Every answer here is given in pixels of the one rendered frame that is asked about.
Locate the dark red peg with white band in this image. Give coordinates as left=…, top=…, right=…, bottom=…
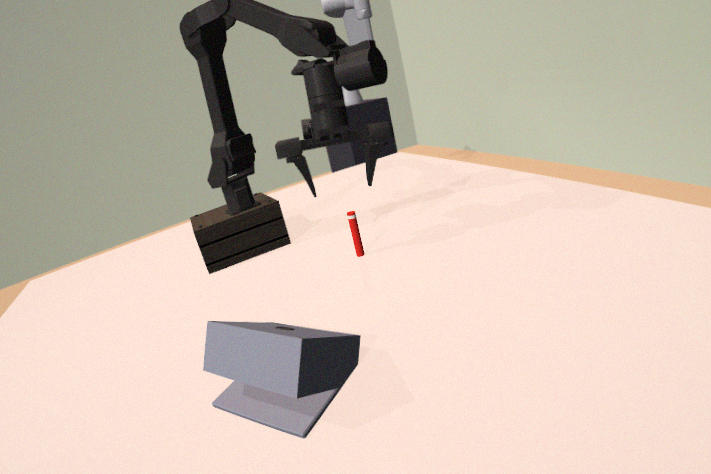
left=347, top=211, right=365, bottom=257

